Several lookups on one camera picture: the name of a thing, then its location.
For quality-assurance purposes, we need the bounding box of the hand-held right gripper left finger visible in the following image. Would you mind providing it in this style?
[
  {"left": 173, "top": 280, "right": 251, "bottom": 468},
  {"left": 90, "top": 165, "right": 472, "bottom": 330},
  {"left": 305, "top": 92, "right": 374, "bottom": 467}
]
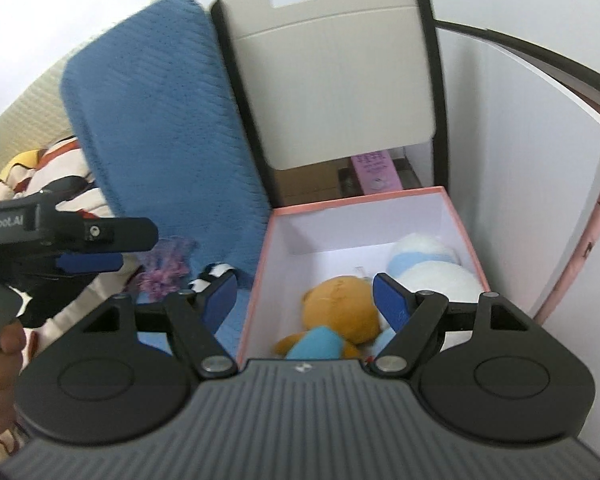
[{"left": 82, "top": 271, "right": 239, "bottom": 380}]

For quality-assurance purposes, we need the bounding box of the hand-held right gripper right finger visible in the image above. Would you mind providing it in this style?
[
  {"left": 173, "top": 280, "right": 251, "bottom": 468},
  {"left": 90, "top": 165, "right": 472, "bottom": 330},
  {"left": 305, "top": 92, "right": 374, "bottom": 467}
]
[{"left": 367, "top": 272, "right": 534, "bottom": 377}]

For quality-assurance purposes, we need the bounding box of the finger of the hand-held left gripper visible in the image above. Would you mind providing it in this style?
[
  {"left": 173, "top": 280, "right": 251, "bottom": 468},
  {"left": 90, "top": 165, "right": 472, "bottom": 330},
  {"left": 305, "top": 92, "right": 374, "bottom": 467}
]
[
  {"left": 25, "top": 252, "right": 126, "bottom": 326},
  {"left": 40, "top": 216, "right": 160, "bottom": 257}
]

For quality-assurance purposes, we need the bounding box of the white and blue duck plush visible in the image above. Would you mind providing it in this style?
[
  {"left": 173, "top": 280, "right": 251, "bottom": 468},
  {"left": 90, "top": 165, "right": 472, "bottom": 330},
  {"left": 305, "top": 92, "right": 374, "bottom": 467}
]
[{"left": 370, "top": 232, "right": 482, "bottom": 357}]

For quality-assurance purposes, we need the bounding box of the brown bear plush toy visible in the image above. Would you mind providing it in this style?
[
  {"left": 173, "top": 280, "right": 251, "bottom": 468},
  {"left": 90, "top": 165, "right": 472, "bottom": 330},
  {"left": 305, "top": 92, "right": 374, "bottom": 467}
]
[{"left": 272, "top": 275, "right": 382, "bottom": 361}]

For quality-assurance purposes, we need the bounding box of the pink cardboard box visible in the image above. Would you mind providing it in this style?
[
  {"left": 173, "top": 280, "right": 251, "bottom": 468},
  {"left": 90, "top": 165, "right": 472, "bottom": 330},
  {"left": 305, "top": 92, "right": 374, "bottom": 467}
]
[{"left": 237, "top": 186, "right": 491, "bottom": 367}]

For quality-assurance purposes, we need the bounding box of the person's left hand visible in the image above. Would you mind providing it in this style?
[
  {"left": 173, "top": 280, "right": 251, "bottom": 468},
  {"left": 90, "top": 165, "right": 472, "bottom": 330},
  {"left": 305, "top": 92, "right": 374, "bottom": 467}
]
[{"left": 0, "top": 321, "right": 27, "bottom": 434}]

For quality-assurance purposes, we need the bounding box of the black and white panda plush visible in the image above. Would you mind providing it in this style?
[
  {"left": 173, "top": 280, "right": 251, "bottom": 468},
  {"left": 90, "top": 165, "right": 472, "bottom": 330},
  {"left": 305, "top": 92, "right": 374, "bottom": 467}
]
[{"left": 187, "top": 262, "right": 241, "bottom": 294}]

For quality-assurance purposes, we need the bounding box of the striped blanket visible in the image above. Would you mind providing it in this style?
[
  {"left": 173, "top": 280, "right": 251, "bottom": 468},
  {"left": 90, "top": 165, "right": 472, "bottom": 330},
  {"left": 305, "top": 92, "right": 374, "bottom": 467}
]
[{"left": 0, "top": 135, "right": 148, "bottom": 341}]

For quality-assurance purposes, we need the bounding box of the yellow cloth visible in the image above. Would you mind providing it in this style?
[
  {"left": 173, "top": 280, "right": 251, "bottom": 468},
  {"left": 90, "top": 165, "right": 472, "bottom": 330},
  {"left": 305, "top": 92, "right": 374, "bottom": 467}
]
[{"left": 0, "top": 150, "right": 42, "bottom": 182}]

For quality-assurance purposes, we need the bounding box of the blue quilted chair cover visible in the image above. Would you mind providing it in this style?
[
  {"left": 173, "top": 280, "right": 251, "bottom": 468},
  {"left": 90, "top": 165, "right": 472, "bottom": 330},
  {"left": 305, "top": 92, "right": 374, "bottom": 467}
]
[{"left": 62, "top": 0, "right": 274, "bottom": 361}]

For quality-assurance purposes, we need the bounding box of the pink packet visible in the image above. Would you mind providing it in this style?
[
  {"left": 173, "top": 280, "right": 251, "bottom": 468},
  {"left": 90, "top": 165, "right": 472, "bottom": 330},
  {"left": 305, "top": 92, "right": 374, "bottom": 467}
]
[{"left": 351, "top": 150, "right": 402, "bottom": 194}]

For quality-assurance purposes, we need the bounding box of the brown cardboard box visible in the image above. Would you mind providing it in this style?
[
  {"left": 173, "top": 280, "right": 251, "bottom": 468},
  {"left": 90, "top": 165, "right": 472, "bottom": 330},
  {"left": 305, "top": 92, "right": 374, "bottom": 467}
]
[{"left": 272, "top": 160, "right": 354, "bottom": 209}]

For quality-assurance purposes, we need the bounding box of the white chair with black frame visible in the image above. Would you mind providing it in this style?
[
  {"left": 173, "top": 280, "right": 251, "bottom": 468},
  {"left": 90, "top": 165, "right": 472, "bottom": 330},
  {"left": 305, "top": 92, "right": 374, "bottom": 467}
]
[{"left": 209, "top": 0, "right": 452, "bottom": 207}]

